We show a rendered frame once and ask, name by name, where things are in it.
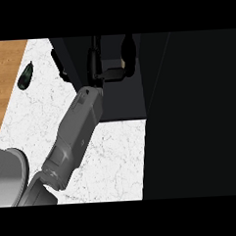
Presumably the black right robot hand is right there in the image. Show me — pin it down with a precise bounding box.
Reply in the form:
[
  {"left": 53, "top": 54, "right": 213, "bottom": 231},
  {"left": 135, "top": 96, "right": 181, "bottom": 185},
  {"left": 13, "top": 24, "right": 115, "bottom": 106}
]
[{"left": 118, "top": 33, "right": 138, "bottom": 79}]

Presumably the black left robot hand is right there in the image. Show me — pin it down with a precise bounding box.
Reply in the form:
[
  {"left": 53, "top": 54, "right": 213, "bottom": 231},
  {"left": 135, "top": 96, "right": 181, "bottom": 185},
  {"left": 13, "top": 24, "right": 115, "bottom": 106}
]
[{"left": 84, "top": 34, "right": 128, "bottom": 90}]

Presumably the dark grey cabinet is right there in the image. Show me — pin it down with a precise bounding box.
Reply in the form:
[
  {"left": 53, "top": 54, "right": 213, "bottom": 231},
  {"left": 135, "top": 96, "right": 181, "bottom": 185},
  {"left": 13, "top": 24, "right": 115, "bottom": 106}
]
[{"left": 48, "top": 32, "right": 148, "bottom": 125}]

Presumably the dark green wine bottle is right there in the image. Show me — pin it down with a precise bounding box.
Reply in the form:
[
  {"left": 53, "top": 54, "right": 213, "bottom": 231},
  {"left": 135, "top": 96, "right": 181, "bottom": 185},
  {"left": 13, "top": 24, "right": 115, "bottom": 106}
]
[{"left": 15, "top": 61, "right": 36, "bottom": 92}]

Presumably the dark grey cabinet door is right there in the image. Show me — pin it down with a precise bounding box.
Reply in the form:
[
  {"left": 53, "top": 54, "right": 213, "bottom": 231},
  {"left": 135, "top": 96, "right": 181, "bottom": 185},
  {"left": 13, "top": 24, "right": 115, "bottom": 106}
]
[{"left": 133, "top": 27, "right": 236, "bottom": 201}]

